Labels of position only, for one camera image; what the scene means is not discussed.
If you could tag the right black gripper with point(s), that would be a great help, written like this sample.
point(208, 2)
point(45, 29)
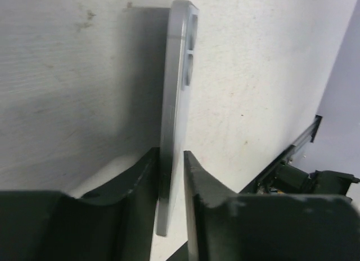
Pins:
point(292, 180)

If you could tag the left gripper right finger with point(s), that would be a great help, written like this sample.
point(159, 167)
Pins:
point(224, 225)

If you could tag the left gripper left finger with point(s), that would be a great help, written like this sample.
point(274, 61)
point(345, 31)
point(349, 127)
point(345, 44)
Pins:
point(111, 222)

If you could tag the light blue phone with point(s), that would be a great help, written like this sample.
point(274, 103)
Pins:
point(179, 61)

